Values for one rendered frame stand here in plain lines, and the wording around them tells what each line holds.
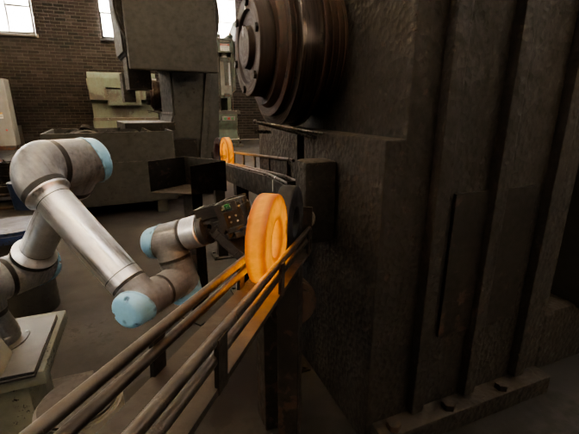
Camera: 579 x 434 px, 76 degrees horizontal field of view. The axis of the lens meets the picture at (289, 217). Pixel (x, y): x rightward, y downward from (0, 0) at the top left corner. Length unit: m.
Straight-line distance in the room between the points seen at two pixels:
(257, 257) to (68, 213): 0.45
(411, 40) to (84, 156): 0.79
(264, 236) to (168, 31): 3.37
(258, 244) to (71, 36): 10.92
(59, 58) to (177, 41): 7.69
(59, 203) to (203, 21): 3.21
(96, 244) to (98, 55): 10.51
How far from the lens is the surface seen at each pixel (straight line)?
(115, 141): 3.54
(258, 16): 1.14
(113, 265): 0.84
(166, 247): 0.89
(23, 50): 11.49
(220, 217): 0.80
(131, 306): 0.80
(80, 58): 11.30
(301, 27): 1.06
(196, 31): 3.91
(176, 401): 0.34
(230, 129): 9.58
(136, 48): 3.77
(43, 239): 1.20
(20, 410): 1.35
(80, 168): 1.00
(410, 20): 0.94
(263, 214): 0.58
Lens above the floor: 0.94
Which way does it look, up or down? 16 degrees down
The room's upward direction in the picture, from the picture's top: straight up
